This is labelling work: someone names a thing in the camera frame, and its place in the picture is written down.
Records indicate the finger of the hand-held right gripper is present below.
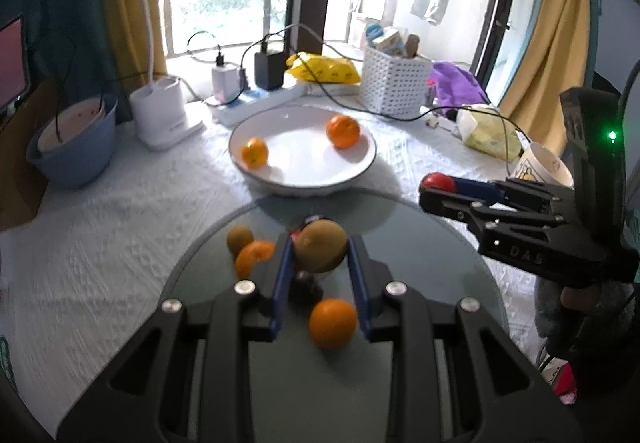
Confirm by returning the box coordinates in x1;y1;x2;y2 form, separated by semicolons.
418;186;568;230
450;177;576;214

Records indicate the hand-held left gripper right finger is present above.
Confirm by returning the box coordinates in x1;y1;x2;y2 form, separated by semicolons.
347;235;584;443

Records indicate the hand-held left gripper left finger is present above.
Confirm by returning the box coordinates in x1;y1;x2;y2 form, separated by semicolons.
55;233;296;443

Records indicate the dark plum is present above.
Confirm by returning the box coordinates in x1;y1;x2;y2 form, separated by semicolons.
291;271;324;307

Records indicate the large brown kiwi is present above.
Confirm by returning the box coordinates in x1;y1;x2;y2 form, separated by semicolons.
292;219;348;273

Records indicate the small brown kiwi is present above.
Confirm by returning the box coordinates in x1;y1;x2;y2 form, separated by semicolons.
226;225;255;258

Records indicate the round grey glass tray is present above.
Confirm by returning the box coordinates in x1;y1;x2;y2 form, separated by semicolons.
159;188;511;443

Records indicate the white plate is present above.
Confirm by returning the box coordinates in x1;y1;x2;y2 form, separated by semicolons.
228;104;377;198

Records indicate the person's right forearm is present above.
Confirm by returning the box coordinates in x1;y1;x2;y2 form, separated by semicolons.
534;279;640;374

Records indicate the person's right hand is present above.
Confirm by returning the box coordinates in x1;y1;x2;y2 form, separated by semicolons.
560;284;591;312

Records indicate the printed paper cup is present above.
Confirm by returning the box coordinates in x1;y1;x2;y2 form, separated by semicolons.
510;142;575;188

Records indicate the pale yellow tissue pack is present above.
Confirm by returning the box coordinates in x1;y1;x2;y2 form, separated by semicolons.
455;104;523;158

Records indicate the purple cloth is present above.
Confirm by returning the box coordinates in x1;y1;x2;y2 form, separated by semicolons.
429;62;490;108

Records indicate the small orange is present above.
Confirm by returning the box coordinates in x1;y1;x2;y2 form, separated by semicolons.
241;138;269;169

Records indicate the white woven basket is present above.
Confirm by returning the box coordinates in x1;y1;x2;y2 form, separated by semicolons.
360;44;433;116

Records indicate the white textured tablecloth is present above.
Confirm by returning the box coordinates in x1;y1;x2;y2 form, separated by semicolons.
0;93;543;424

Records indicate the small carton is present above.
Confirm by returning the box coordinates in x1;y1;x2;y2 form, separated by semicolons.
375;29;407;58

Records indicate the yellow curtain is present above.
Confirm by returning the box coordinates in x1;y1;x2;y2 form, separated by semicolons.
100;0;168;80
500;0;594;144

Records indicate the red and white packet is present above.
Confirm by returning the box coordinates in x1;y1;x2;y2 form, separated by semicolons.
544;357;579;405

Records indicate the yellow snack bag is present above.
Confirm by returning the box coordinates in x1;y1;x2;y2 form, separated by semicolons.
285;52;362;85

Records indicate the white power strip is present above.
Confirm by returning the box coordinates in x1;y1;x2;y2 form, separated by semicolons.
205;84;306;126

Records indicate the white desk lamp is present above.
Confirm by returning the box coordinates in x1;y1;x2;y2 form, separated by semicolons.
66;0;216;152

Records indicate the white charger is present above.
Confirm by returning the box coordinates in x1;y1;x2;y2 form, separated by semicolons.
211;65;246;104

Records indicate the black charger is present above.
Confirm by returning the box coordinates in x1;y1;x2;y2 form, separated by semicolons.
254;50;285;91

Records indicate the blue basin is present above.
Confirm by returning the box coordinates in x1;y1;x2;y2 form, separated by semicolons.
26;95;119;190

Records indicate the tablet screen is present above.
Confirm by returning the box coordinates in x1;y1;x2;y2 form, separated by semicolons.
0;15;32;114

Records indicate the long black cable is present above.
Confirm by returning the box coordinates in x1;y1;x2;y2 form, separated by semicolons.
241;23;533;174

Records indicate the short black cable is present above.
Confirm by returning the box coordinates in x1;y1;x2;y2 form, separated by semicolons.
187;30;226;70

